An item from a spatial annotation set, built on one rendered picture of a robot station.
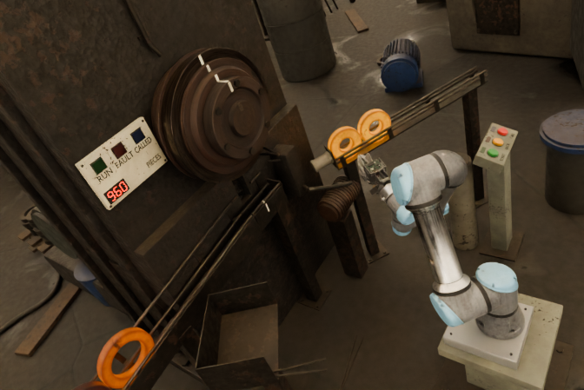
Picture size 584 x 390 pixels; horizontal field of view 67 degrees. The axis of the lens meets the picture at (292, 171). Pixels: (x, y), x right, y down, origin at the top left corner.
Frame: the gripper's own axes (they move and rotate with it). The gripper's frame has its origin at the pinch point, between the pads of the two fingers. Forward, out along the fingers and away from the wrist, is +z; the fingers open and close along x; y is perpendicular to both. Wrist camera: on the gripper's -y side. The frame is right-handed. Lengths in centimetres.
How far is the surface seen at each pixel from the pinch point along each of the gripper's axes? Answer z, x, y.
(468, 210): -25, -40, -39
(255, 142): 5.1, 37.9, 29.2
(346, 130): 15.5, -2.1, 1.3
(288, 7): 237, -62, -75
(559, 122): -13, -97, -25
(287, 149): 18.4, 24.6, 3.3
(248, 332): -44, 68, 3
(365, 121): 15.5, -11.6, 1.6
